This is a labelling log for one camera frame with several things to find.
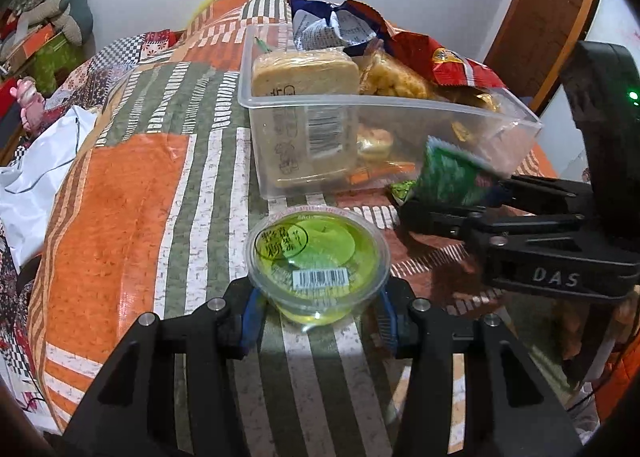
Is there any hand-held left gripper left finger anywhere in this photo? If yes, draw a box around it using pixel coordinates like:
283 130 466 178
60 279 268 457

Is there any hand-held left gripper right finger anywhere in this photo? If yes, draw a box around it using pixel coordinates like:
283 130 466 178
378 278 585 457

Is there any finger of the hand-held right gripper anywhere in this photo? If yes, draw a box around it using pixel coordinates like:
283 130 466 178
495 174 597 218
400 199 592 251

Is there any green snack packet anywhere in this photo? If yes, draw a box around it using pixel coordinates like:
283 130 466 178
390 136 507 208

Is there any clear plastic container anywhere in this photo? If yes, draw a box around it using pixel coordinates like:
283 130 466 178
237 22 544 201

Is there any green jelly cup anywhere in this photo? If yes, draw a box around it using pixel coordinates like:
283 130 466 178
245 205 392 329

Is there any red snack packet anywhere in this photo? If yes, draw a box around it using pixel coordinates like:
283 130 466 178
345 0 507 88

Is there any small round pastry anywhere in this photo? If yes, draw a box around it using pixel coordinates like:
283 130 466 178
357 129 394 160

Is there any yellow fried snack bag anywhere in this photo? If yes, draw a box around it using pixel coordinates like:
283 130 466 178
360 49 437 100

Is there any brown wooden door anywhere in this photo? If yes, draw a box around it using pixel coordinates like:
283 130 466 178
481 0 604 114

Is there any patchwork striped blanket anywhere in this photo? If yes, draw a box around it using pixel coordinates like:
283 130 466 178
25 0 640 440

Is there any sliced bread pack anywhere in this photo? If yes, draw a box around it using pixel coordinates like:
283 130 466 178
251 48 361 188

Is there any floral bed sheet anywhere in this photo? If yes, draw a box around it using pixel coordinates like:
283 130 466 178
0 222 52 415

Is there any blue snack bag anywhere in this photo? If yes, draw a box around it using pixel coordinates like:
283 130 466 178
290 0 389 58

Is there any white plastic bag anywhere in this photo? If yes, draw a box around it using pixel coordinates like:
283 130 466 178
0 104 99 274

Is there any pink toy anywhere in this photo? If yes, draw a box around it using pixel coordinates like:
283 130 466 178
15 77 47 131

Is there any green cardboard box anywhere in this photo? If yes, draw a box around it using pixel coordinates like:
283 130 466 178
29 32 84 94

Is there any red box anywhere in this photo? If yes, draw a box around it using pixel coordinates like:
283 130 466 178
0 78 25 138

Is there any orange cardboard box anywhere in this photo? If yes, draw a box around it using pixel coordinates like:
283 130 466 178
9 24 57 61

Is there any grey stuffed toy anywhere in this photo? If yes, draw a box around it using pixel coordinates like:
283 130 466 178
36 0 85 46

